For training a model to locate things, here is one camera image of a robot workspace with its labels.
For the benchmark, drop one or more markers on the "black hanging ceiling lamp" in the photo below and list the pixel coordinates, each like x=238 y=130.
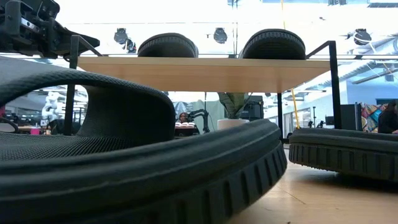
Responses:
x=220 y=35
x=120 y=35
x=362 y=36

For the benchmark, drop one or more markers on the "green plant in white pot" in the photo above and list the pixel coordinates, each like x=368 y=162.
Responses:
x=233 y=124

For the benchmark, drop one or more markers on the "black background robot arm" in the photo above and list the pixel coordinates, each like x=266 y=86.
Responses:
x=202 y=113

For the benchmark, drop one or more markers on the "pink cup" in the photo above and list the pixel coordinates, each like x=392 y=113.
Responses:
x=35 y=130

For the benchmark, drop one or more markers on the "person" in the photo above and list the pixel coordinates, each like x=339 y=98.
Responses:
x=388 y=119
x=183 y=117

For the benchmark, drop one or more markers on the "black rubber slide sandal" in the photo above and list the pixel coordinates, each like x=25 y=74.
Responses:
x=168 y=46
x=155 y=186
x=342 y=149
x=273 y=45

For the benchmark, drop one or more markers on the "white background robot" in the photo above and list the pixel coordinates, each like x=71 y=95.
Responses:
x=51 y=105

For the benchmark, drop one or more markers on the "wooden shelf with black legs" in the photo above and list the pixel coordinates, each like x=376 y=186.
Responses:
x=202 y=74

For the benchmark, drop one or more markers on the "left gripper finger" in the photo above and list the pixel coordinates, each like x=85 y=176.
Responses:
x=87 y=42

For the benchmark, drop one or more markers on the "colourful patterned cloth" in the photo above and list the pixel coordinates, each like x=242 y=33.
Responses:
x=371 y=116

